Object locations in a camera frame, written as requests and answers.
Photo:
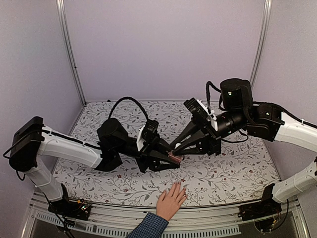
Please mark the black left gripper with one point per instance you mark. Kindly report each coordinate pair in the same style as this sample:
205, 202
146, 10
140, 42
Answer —
144, 161

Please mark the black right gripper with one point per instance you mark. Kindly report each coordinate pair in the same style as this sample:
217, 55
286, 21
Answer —
207, 139

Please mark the pink nail polish bottle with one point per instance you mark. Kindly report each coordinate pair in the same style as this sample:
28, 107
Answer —
177, 159

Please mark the blue checked sleeve forearm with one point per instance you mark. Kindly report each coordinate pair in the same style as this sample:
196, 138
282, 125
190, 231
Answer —
152, 226

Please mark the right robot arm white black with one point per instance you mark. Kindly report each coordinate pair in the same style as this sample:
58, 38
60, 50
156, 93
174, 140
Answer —
264, 120

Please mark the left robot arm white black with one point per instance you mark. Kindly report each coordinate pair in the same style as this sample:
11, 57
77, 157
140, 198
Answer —
34, 138

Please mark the person's bare hand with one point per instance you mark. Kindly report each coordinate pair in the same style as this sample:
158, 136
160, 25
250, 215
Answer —
170, 202

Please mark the floral patterned table mat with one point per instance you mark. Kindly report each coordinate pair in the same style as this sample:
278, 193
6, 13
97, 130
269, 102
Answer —
238, 174

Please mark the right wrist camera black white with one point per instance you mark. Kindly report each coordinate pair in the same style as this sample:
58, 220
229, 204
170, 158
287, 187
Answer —
200, 113

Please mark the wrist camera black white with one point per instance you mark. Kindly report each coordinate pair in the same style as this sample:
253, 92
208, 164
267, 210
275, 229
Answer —
147, 134
200, 113

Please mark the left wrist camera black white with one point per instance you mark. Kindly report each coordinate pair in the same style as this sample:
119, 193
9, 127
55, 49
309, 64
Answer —
147, 134

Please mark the front aluminium rail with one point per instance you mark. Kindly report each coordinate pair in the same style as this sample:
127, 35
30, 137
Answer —
114, 221

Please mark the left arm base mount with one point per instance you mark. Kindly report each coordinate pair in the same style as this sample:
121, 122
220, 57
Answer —
79, 209

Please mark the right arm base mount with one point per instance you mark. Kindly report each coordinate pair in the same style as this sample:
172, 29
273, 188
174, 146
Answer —
265, 207

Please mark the right aluminium frame post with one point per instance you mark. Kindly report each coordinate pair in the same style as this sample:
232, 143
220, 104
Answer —
261, 41

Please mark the aluminium frame post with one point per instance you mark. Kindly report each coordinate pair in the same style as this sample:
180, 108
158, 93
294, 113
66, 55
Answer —
261, 41
67, 41

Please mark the left aluminium frame post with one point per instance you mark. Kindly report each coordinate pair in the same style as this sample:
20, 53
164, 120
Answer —
67, 41

